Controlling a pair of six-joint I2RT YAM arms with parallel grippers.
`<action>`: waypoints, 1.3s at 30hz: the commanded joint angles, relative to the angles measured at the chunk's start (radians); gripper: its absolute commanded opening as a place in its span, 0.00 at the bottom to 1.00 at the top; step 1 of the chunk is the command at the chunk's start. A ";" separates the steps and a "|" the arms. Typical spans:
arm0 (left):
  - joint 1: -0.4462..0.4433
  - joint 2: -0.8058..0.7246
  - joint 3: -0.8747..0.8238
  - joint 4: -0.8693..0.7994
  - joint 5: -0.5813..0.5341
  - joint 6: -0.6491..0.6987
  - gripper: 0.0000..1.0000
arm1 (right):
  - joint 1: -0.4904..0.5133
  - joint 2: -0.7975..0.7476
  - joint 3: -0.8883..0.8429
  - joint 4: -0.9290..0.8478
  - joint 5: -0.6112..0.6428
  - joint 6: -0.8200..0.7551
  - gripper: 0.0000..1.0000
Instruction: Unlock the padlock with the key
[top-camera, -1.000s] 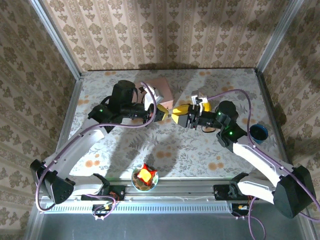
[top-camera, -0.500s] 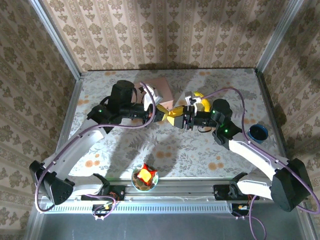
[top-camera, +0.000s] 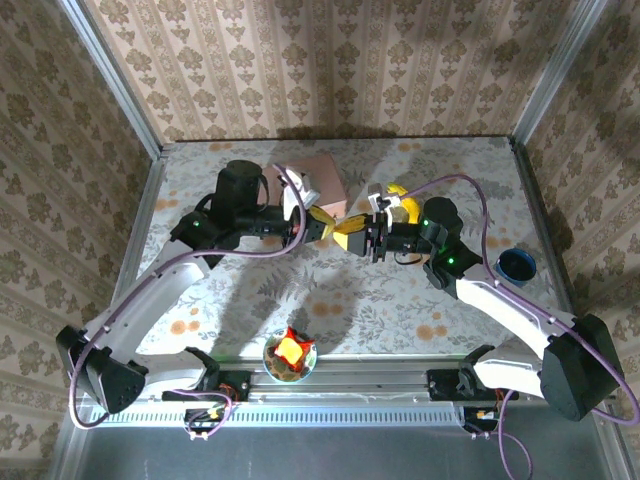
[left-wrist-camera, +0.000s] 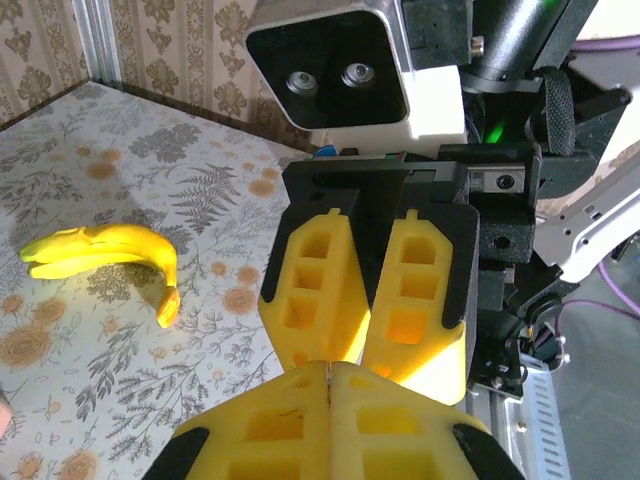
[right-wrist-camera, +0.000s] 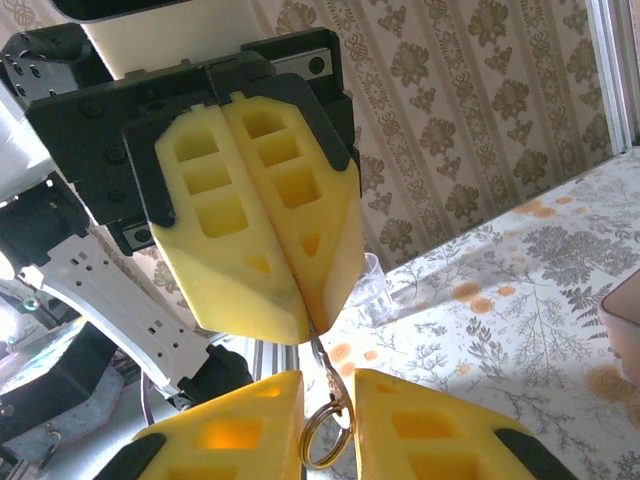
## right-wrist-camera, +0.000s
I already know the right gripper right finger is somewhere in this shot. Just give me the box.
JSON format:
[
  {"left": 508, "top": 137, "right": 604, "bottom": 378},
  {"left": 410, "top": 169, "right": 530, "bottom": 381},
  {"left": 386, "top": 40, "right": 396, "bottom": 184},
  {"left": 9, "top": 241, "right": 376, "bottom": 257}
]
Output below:
[{"left": 352, "top": 368, "right": 579, "bottom": 480}]

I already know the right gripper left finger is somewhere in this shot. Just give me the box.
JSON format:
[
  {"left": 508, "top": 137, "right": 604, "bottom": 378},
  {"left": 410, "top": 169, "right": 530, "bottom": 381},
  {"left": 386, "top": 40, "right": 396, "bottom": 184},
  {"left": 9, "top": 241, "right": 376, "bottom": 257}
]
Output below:
[{"left": 99, "top": 369, "right": 305, "bottom": 480}]

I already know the brass key ring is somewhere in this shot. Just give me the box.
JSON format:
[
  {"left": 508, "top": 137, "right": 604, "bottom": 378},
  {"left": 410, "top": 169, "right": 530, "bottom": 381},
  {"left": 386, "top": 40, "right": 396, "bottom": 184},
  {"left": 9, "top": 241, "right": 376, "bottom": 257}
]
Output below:
[{"left": 298, "top": 399, "right": 357, "bottom": 470}]

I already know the small silver key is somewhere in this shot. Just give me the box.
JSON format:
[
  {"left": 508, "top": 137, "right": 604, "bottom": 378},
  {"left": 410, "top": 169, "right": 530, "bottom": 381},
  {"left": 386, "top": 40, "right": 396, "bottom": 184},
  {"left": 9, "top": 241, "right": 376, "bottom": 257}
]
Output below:
[{"left": 305, "top": 319, "right": 352, "bottom": 417}]

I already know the pink box with couple print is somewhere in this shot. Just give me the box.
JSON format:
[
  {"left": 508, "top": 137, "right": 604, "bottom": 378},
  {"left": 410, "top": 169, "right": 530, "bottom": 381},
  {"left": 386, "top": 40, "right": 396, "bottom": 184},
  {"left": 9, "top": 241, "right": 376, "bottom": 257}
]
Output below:
[{"left": 597, "top": 269, "right": 640, "bottom": 384}]

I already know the clear plastic cup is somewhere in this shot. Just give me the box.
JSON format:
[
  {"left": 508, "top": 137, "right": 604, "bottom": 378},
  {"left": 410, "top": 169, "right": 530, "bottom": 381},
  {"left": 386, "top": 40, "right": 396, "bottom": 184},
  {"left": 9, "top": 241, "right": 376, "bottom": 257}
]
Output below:
[{"left": 348, "top": 252, "right": 397, "bottom": 330}]

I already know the aluminium side rail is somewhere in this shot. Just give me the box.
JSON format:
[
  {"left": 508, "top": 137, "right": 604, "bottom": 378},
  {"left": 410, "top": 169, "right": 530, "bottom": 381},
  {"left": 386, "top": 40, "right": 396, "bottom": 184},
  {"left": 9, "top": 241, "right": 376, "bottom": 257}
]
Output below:
[{"left": 249, "top": 337, "right": 304, "bottom": 381}]

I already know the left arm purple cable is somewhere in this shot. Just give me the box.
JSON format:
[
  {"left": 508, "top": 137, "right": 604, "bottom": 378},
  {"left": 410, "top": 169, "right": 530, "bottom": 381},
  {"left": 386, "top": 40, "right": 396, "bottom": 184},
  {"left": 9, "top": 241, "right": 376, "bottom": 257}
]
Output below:
[{"left": 138, "top": 370, "right": 154, "bottom": 429}]

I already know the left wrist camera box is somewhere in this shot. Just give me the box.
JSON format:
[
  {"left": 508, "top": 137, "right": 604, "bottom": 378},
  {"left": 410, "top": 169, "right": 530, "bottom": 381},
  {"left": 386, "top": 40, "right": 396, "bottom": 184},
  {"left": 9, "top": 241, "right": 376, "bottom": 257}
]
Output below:
[{"left": 52, "top": 0, "right": 262, "bottom": 82}]

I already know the aluminium frame post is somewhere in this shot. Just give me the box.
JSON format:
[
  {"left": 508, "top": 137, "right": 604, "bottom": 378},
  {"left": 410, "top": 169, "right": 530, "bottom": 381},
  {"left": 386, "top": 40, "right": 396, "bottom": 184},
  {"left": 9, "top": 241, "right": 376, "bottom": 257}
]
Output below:
[{"left": 583, "top": 0, "right": 640, "bottom": 157}]

